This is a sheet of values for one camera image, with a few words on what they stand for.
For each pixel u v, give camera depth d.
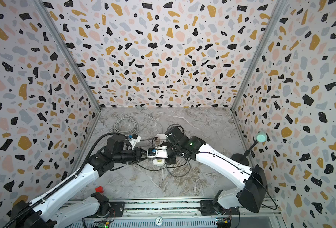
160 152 0.60
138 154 0.66
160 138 0.98
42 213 0.39
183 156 0.52
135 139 0.71
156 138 0.92
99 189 0.79
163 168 0.88
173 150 0.61
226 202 0.63
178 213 0.74
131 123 1.11
